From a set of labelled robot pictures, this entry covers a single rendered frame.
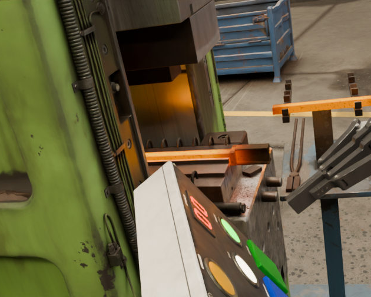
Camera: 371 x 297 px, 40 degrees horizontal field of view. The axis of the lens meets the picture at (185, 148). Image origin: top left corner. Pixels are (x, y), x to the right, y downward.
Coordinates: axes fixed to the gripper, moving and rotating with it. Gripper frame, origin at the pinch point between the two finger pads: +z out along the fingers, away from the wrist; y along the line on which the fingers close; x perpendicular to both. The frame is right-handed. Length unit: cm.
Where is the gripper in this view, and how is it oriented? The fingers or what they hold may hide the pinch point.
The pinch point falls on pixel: (308, 192)
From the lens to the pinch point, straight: 80.1
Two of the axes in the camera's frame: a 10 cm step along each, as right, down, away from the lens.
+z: -7.5, 6.4, 1.6
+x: -6.5, -6.7, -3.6
